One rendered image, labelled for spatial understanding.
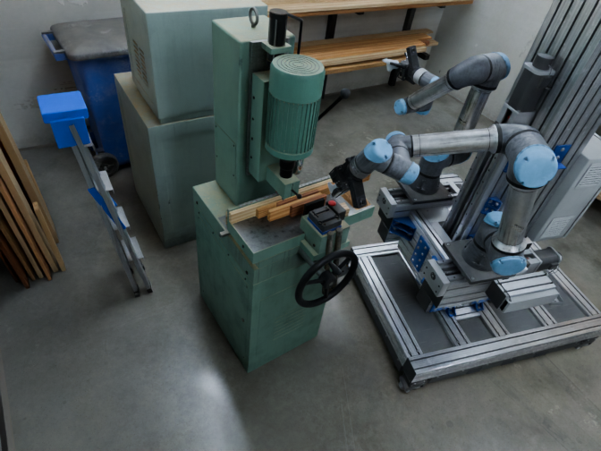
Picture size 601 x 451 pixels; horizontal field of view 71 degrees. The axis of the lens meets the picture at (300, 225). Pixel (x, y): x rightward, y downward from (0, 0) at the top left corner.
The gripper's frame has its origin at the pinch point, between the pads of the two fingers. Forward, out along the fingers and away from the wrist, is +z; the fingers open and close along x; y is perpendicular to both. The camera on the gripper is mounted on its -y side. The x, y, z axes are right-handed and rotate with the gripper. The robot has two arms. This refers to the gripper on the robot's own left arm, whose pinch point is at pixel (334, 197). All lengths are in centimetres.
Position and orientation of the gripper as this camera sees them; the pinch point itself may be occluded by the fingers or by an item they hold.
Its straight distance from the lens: 160.7
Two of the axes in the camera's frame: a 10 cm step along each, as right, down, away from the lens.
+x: -8.2, 3.1, -4.7
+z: -3.7, 3.2, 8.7
